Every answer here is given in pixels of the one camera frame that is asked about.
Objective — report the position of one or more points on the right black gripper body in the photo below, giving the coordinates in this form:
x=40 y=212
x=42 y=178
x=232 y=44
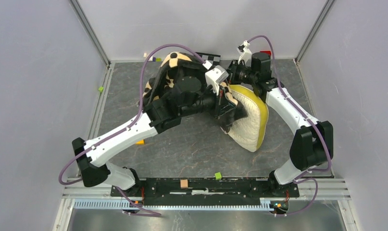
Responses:
x=239 y=73

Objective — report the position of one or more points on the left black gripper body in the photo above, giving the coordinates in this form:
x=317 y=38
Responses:
x=218 y=112

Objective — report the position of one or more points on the white yellow-edged pillow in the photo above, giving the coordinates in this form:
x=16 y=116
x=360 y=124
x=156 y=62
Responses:
x=249 y=132

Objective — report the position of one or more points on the black floral pillowcase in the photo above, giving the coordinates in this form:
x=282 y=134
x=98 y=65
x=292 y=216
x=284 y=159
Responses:
x=168 y=76

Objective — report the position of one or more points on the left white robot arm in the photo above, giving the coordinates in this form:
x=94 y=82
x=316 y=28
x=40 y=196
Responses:
x=95 y=154

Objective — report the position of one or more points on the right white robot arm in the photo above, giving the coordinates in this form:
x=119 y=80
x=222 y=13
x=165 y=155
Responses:
x=258 y=91

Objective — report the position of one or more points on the black white checkerboard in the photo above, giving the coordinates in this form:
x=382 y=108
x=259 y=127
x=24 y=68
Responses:
x=214 y=59

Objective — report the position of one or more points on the red block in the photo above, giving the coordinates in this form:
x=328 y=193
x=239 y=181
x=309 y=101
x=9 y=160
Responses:
x=267 y=52

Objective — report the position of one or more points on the green cube on base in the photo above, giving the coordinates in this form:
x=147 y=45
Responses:
x=218 y=176

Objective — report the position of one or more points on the tan wooden cube on base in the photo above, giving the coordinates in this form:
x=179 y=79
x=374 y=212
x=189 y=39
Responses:
x=184 y=184

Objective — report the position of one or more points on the yellow triangle stencil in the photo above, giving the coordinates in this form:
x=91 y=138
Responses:
x=141 y=142

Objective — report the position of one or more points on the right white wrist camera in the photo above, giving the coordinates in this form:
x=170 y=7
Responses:
x=244 y=52

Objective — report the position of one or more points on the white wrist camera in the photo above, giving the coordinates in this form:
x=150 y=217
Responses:
x=244 y=52
x=215 y=76

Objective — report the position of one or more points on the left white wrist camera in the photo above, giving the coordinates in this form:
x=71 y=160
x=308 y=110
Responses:
x=215 y=76

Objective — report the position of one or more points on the grey slotted cable duct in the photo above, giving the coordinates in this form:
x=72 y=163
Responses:
x=123 y=204

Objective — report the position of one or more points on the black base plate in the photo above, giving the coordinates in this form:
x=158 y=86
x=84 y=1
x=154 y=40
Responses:
x=209 y=191

